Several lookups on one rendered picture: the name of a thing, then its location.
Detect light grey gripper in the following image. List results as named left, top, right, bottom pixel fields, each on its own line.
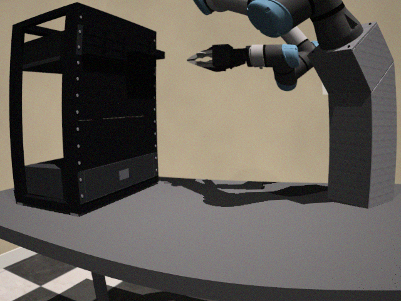
left=187, top=44, right=253, bottom=72

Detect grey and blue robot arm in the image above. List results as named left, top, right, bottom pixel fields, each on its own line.
left=193, top=0, right=363, bottom=91

